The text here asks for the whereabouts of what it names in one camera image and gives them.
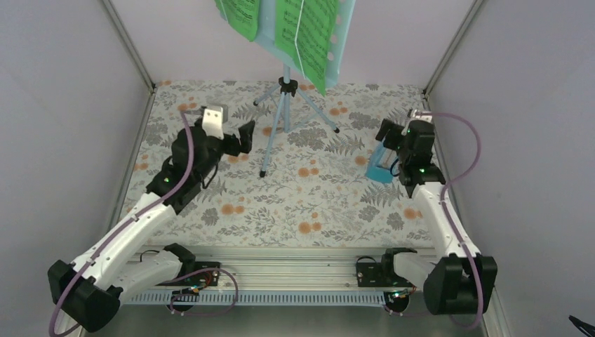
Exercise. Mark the blue metronome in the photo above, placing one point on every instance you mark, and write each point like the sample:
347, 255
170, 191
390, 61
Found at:
383, 165

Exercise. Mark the light blue music stand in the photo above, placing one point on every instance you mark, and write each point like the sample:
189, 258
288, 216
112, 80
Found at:
287, 87

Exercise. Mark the aluminium mounting rail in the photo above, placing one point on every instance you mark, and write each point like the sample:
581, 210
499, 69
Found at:
260, 268

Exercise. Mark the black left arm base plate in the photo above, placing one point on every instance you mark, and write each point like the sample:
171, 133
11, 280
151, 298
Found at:
206, 279

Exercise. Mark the floral patterned table mat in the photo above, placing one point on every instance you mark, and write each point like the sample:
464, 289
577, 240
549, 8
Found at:
306, 188

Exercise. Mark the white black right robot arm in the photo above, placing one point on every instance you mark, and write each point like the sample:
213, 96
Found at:
462, 280

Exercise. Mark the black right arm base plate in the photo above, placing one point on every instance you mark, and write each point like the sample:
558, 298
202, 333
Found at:
376, 275

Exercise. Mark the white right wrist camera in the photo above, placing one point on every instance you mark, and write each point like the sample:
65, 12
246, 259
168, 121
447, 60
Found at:
422, 115

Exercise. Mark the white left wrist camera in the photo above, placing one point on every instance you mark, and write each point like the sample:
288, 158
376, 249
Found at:
213, 118

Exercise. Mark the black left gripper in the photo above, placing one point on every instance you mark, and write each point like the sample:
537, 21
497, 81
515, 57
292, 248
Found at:
245, 137

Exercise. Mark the green sheet music page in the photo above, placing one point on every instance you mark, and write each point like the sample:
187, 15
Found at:
303, 30
241, 15

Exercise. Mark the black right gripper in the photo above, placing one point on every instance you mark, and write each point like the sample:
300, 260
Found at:
386, 126

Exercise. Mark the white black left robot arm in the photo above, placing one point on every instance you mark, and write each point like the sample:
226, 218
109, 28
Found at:
89, 290

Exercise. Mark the slotted grey cable duct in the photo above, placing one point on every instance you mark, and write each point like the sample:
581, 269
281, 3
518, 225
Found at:
261, 298

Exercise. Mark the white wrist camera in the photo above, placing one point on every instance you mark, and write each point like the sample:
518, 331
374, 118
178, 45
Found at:
422, 115
213, 118

